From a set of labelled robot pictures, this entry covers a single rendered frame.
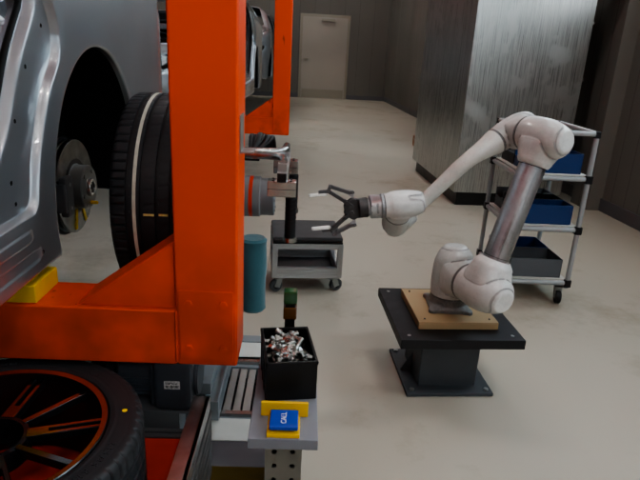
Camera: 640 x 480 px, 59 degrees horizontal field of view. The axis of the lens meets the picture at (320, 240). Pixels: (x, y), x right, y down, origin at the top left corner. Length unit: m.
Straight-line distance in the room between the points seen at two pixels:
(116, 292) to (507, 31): 4.44
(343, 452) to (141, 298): 0.96
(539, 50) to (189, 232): 4.48
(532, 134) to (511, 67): 3.26
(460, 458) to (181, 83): 1.56
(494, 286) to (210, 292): 1.12
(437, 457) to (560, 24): 4.23
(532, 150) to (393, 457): 1.20
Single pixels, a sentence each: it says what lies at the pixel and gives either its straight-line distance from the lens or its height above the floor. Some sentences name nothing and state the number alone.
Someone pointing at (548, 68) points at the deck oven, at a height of 1.27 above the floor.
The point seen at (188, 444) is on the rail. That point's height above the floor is 0.39.
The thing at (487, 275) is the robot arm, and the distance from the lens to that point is 2.21.
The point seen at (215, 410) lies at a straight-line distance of 2.09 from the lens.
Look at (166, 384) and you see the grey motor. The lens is 1.88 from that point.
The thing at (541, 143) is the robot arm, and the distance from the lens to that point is 2.20.
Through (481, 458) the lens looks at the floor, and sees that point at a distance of 2.23.
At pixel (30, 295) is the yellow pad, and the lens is 1.65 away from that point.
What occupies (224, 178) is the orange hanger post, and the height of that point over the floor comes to 1.04.
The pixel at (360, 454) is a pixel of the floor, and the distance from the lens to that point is 2.14.
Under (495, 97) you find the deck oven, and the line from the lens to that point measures 5.43.
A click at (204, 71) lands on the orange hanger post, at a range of 1.37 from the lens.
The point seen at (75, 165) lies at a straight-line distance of 2.12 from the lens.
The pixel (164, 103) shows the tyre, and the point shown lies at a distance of 1.86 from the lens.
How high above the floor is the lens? 1.35
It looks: 19 degrees down
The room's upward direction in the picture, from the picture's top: 3 degrees clockwise
